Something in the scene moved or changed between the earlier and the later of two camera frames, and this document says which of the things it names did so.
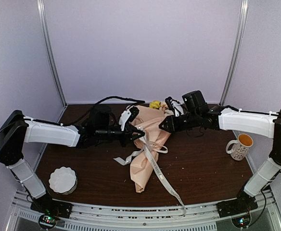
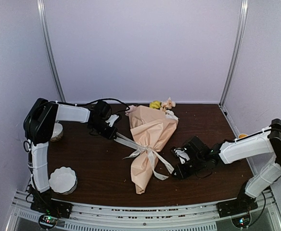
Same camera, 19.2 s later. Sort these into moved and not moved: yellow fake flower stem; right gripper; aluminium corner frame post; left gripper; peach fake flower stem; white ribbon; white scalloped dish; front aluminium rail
Moved: right gripper; left gripper; white ribbon
Not moved: peach fake flower stem; aluminium corner frame post; white scalloped dish; front aluminium rail; yellow fake flower stem
